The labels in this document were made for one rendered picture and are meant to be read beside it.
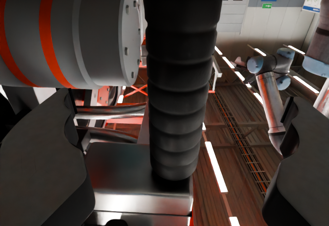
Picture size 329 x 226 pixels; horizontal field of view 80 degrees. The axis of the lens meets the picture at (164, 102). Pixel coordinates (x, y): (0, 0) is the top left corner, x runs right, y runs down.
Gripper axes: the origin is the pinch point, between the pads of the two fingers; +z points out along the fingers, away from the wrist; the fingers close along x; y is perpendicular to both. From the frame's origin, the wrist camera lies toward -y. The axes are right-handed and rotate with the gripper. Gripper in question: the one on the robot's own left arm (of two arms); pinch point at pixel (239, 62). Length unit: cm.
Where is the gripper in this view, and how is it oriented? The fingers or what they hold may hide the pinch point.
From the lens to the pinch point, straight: 136.8
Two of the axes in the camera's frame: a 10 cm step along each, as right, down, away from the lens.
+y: 1.4, -8.5, -5.0
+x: -9.4, 0.4, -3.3
